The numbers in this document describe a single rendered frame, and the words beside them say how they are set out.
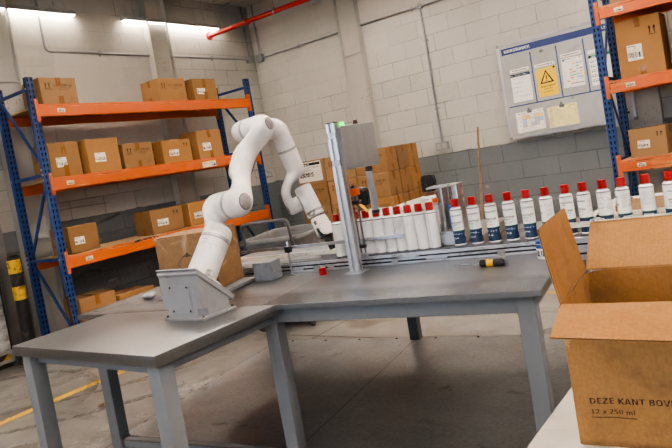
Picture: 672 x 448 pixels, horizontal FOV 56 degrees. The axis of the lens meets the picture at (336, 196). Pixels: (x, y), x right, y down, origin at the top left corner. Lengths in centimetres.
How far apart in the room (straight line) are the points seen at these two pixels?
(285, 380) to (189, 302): 49
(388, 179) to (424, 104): 166
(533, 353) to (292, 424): 101
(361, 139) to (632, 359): 185
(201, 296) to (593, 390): 159
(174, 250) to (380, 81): 538
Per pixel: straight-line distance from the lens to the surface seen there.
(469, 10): 751
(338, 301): 232
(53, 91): 630
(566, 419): 132
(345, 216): 279
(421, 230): 280
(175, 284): 251
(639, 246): 142
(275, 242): 528
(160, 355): 211
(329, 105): 845
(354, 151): 275
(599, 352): 116
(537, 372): 219
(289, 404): 262
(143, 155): 673
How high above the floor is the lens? 132
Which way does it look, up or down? 3 degrees down
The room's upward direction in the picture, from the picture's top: 10 degrees counter-clockwise
